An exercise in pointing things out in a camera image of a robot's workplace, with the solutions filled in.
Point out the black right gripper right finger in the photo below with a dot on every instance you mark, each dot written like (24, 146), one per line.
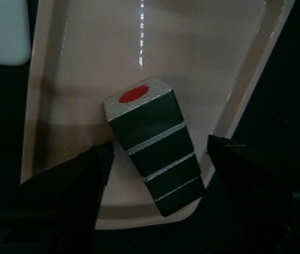
(254, 198)

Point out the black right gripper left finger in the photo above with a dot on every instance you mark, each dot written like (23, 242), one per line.
(59, 198)

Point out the green toy sushi roll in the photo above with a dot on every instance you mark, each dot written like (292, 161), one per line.
(156, 145)

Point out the white cutting board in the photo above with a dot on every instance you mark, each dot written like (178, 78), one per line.
(1, 29)

